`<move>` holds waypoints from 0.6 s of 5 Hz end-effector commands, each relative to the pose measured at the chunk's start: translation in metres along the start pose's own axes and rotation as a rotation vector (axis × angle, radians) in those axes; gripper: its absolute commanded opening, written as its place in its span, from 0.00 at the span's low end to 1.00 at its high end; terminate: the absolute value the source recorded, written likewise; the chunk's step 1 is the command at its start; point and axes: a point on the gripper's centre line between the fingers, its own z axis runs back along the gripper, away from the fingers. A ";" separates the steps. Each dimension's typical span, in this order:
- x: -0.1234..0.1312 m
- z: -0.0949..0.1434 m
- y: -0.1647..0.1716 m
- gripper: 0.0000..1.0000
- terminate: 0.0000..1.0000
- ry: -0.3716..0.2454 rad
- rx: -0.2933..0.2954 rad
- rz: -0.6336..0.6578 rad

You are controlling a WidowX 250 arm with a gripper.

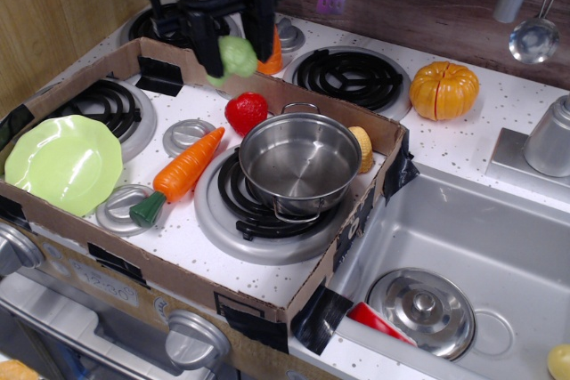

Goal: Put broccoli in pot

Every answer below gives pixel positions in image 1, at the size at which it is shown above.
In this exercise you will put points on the light green toy broccoli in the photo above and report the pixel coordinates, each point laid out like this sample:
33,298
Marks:
238,58

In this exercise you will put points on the stainless steel pot lid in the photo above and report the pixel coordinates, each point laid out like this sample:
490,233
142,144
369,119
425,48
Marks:
428,308

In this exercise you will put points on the orange toy carrot tip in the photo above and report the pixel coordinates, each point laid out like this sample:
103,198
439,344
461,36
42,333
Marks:
275,63

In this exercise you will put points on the grey back stove knob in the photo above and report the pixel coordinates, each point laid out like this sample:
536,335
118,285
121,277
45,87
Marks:
292,38

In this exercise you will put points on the grey stove knob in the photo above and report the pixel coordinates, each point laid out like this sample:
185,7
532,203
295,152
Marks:
114,214
292,38
181,135

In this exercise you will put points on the black back left burner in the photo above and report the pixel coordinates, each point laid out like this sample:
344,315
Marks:
141,26

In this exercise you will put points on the black burner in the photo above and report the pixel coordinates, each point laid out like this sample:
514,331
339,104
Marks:
141,26
238,224
366,78
123,107

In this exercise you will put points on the red toy strawberry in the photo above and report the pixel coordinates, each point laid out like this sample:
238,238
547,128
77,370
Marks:
246,111

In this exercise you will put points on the grey stove top knob upper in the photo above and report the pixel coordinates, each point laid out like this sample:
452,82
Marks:
181,135

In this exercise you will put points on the black front left burner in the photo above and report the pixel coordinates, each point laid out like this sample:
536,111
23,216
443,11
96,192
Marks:
123,107

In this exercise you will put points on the black back right burner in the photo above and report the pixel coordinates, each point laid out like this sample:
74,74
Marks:
366,78

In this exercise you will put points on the orange toy carrot green stem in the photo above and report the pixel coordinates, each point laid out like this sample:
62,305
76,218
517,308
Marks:
176,179

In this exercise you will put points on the yellow toy corn cob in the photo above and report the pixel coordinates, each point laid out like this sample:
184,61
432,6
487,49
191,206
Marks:
365,144

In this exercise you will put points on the black front right burner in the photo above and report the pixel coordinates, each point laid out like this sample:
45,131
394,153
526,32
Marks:
238,224

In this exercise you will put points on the light green plastic plate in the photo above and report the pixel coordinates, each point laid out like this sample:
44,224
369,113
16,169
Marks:
71,162

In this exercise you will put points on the orange toy pumpkin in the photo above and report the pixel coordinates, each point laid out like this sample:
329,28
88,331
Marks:
443,90

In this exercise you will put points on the grey stove top knob lower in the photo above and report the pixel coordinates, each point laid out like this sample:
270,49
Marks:
114,214

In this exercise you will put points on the brown cardboard fence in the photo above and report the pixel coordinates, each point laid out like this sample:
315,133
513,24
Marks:
174,265

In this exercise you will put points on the hanging metal ladle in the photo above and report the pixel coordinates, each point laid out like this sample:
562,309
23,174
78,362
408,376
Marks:
535,40

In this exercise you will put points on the grey oven knob left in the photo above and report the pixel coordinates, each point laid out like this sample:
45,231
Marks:
17,251

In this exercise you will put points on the grey oven knob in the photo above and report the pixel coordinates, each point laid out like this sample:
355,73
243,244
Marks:
17,251
194,342

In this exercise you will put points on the red toy pepper piece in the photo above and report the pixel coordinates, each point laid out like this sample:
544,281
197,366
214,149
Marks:
366,315

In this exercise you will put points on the grey oven knob right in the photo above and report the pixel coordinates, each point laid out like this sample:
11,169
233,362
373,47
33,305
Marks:
194,342

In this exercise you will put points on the grey toy faucet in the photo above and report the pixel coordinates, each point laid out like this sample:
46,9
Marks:
546,149

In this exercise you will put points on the grey sink basin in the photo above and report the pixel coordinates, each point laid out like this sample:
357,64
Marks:
508,255

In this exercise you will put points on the orange toy bread corner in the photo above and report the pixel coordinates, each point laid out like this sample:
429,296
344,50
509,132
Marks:
15,370

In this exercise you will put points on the pale yellow toy potato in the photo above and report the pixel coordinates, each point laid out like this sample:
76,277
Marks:
558,362

